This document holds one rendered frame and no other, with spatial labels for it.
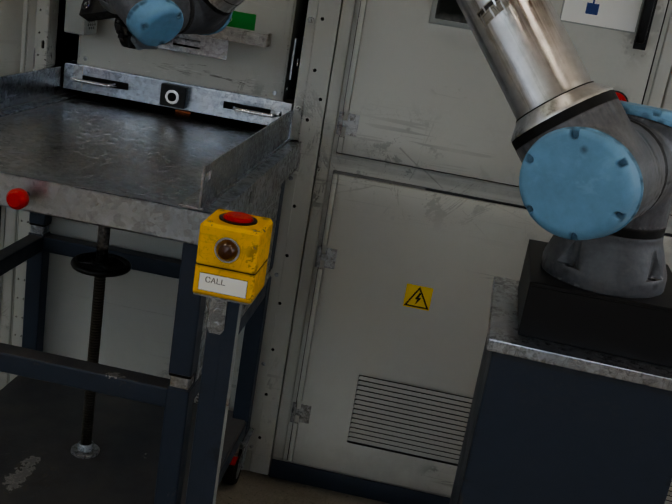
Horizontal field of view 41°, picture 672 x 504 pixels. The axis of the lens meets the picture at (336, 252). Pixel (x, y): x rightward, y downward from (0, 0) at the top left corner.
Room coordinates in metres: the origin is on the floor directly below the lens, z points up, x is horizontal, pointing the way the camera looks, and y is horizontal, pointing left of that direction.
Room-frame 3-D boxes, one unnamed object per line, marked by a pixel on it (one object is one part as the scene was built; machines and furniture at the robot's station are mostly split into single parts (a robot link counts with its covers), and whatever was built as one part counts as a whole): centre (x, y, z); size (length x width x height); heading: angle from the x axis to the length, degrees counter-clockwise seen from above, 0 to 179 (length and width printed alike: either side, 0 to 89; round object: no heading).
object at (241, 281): (1.13, 0.13, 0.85); 0.08 x 0.08 x 0.10; 84
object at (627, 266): (1.37, -0.42, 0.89); 0.19 x 0.19 x 0.10
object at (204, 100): (2.09, 0.42, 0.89); 0.54 x 0.05 x 0.06; 84
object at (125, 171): (1.70, 0.46, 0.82); 0.68 x 0.62 x 0.06; 174
